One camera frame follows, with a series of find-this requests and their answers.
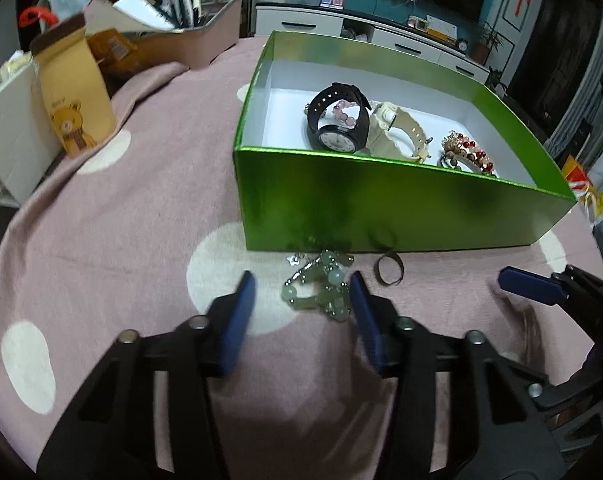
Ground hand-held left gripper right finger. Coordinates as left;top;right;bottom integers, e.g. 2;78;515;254
349;270;567;480

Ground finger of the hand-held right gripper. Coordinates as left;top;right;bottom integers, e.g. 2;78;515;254
529;360;603;411
499;266;589;306

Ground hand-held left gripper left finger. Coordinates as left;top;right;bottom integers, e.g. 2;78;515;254
36;270;257;480

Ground pale green jade bracelet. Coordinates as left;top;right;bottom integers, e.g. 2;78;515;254
280;249;356;323

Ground green gift box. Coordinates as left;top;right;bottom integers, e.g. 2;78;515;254
232;30;578;253

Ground red bead bracelet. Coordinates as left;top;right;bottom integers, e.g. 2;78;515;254
441;130;498;177

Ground black wrist watch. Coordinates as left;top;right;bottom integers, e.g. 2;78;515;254
306;82;372;156

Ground pink crystal bead bracelet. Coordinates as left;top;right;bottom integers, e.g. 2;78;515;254
331;101;365;129

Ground red paper bag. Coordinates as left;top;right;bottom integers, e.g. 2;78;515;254
561;155;593;191

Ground pink dotted tablecloth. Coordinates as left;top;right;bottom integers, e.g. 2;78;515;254
0;35;603;472

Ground silver bangle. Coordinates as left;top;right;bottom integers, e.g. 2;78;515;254
437;152;477;171

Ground cream wrist watch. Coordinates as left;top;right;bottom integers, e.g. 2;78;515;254
365;101;432;163

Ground small potted plant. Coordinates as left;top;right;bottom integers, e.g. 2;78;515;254
486;67;510;99

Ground tall potted plant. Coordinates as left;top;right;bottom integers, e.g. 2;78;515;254
474;22;505;66

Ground white and yellow box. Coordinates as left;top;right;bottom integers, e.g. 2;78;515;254
426;15;458;47

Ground yellow paper bag brown top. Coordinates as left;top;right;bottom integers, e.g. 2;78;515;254
30;15;118;160

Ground pink organizer tray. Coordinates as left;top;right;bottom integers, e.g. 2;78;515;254
124;0;244;70

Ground white television cabinet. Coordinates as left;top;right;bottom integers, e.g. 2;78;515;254
254;2;492;86

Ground white cardboard box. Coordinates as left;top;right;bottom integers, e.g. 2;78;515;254
0;52;65;207

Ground orange snack packet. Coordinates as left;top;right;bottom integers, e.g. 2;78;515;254
88;27;138;66

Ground tubes and pens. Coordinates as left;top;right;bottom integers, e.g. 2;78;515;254
161;0;205;26

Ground white paper sheets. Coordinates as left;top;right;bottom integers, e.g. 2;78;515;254
112;0;177;31

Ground dark band ring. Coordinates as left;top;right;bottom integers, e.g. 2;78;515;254
374;252;405;288

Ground red plastic handle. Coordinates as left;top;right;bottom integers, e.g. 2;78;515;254
18;6;60;29

